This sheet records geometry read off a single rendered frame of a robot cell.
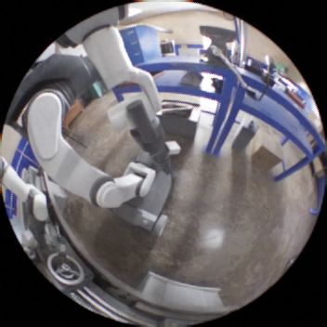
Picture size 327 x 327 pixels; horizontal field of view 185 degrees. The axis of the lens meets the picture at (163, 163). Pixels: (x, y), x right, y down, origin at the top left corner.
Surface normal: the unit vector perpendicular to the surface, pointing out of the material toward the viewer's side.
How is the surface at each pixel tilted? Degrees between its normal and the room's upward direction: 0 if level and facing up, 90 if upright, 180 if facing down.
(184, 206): 0
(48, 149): 90
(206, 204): 0
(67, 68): 90
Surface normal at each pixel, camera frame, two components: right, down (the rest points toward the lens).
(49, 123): 0.91, 0.29
